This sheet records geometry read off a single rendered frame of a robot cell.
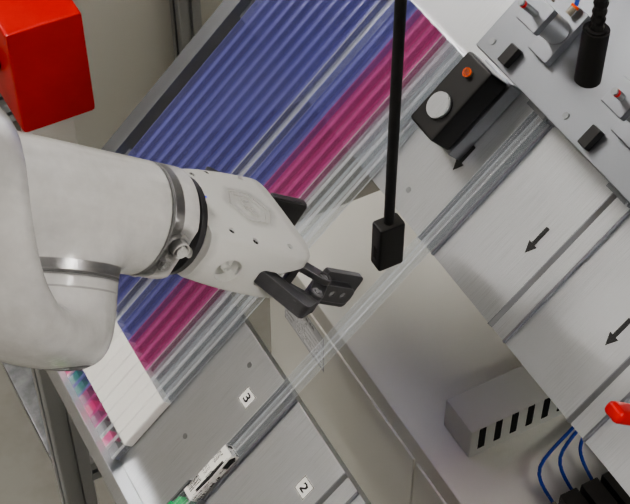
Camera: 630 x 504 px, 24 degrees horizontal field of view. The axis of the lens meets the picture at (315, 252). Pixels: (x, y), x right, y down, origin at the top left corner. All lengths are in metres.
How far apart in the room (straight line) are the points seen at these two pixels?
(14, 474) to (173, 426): 0.96
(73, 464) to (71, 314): 0.99
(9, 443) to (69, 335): 1.42
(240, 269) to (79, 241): 0.15
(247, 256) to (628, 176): 0.29
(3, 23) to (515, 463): 0.80
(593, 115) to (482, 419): 0.48
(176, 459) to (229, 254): 0.37
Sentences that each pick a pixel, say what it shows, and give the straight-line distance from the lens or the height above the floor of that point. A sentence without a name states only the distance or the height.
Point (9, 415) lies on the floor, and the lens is 2.39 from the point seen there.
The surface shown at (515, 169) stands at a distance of 1.23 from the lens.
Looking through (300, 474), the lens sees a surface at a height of 0.82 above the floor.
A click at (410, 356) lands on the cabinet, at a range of 1.62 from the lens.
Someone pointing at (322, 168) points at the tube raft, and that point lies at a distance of 1.33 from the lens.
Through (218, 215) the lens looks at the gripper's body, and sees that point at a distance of 1.06.
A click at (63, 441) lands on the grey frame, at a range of 1.86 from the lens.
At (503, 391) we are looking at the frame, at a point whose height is 0.66.
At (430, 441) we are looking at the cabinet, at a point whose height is 0.62.
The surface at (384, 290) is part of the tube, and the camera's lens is 1.25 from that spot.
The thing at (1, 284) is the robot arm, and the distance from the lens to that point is 0.89.
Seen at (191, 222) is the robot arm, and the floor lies 1.14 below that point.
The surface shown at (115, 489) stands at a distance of 1.39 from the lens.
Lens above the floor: 1.88
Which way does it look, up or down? 47 degrees down
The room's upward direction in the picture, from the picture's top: straight up
